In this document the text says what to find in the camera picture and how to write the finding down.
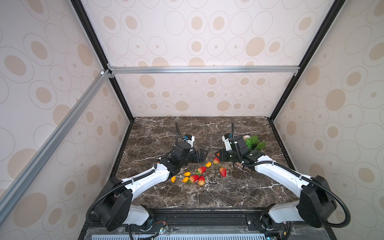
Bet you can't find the pink scalloped fruit bowl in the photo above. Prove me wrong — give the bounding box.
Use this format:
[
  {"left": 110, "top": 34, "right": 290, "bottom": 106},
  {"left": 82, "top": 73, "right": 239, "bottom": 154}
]
[{"left": 233, "top": 134, "right": 256, "bottom": 173}]

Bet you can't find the green fake grape bunch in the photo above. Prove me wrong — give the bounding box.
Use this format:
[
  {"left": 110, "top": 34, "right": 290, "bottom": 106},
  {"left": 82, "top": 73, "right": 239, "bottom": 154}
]
[{"left": 245, "top": 135, "right": 267, "bottom": 151}]

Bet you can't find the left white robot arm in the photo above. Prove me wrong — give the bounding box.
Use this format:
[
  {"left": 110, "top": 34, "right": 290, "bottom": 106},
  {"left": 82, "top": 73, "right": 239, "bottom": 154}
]
[{"left": 86, "top": 128, "right": 208, "bottom": 232}]

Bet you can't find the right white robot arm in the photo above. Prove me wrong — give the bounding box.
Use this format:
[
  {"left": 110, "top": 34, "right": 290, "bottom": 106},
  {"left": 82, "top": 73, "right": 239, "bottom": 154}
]
[{"left": 216, "top": 123, "right": 351, "bottom": 231}]

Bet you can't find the fake strawberry centre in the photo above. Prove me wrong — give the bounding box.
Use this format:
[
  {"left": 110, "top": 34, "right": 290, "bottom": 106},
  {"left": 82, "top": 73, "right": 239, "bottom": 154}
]
[{"left": 197, "top": 167, "right": 207, "bottom": 176}]

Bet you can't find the fake strawberry by grapes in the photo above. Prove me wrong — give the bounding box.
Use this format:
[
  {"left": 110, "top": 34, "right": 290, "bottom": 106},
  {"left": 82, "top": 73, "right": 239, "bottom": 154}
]
[{"left": 213, "top": 158, "right": 220, "bottom": 165}]

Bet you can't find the fake strawberry far right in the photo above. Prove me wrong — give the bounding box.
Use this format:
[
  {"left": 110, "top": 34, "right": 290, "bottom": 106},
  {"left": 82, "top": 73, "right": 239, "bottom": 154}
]
[{"left": 220, "top": 167, "right": 227, "bottom": 178}]

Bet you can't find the fake strawberry front left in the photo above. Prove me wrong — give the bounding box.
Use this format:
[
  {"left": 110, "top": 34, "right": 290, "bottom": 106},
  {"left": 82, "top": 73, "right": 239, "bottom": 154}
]
[{"left": 188, "top": 175, "right": 200, "bottom": 183}]

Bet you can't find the fake peach strawberry front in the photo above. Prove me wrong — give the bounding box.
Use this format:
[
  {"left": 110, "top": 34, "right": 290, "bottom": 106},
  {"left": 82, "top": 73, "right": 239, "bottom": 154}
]
[{"left": 198, "top": 176, "right": 206, "bottom": 186}]

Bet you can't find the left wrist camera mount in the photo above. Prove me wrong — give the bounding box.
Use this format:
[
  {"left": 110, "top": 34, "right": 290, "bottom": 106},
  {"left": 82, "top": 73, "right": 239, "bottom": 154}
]
[{"left": 184, "top": 135, "right": 195, "bottom": 148}]

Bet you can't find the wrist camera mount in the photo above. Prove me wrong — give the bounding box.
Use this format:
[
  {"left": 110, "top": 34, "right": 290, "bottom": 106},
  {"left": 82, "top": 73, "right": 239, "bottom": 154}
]
[
  {"left": 184, "top": 135, "right": 195, "bottom": 148},
  {"left": 222, "top": 134, "right": 232, "bottom": 152}
]

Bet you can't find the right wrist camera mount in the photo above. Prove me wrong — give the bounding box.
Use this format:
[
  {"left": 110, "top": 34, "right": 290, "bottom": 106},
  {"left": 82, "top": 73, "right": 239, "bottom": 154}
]
[{"left": 222, "top": 134, "right": 232, "bottom": 152}]

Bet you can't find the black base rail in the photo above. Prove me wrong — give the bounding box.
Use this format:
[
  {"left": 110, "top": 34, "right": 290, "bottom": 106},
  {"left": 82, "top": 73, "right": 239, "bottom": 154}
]
[{"left": 79, "top": 208, "right": 336, "bottom": 240}]

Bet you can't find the horizontal aluminium frame bar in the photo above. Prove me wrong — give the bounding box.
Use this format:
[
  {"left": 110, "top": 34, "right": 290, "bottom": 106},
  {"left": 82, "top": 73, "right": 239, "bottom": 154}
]
[{"left": 111, "top": 66, "right": 300, "bottom": 75}]

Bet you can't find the slanted aluminium frame bar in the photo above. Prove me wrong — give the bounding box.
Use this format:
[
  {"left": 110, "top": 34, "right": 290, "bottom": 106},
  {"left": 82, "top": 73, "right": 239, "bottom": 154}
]
[{"left": 1, "top": 69, "right": 111, "bottom": 225}]

